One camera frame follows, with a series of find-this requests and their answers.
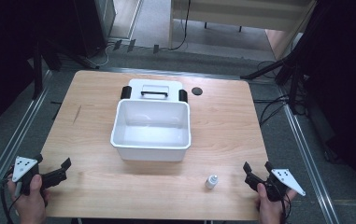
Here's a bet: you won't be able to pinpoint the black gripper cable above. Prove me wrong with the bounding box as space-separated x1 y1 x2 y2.
277 183 292 224
0 167 22 224

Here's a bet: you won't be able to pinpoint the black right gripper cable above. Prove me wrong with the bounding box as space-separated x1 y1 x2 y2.
277 183 292 224

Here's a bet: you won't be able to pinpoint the white box lid black handle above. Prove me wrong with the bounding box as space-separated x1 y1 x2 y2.
120 78 189 104

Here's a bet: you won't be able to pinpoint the black floor cables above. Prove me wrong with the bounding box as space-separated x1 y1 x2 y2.
252 60 295 127

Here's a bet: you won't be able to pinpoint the small white bottle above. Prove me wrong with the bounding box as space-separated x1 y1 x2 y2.
205 174 220 190

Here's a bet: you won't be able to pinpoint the metal floor rail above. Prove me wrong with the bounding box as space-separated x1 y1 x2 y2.
0 70 54 216
278 87 342 224

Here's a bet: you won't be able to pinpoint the white plastic storage box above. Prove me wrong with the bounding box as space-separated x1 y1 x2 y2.
109 98 192 162

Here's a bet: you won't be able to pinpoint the dark cabinet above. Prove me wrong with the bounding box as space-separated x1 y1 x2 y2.
72 0 118 59

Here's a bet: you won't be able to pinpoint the black tripod stand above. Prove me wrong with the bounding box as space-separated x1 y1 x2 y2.
240 18 310 116

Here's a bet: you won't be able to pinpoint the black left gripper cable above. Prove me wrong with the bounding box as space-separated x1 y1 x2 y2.
0 167 22 224

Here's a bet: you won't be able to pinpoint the person's right hand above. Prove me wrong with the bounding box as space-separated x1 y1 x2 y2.
255 182 298 224

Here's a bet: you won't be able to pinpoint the white floor cable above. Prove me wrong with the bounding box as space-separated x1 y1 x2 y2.
93 42 115 68

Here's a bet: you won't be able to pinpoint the beige wooden bench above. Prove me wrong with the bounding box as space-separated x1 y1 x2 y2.
167 0 319 61

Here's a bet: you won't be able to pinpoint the black metal stand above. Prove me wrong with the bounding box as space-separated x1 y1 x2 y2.
30 38 62 101

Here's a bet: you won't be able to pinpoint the dark curtain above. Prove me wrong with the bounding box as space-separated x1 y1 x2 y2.
0 0 77 141
296 0 356 200

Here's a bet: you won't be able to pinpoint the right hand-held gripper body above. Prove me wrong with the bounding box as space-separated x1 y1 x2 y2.
244 167 306 203

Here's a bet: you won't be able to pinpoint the black hanging cable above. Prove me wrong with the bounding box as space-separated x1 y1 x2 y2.
167 0 192 51

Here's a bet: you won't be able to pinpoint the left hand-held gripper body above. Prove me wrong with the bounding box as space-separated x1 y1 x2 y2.
11 155 68 197

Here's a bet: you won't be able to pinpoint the person's left hand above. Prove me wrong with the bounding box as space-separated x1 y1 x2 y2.
7 174 50 224

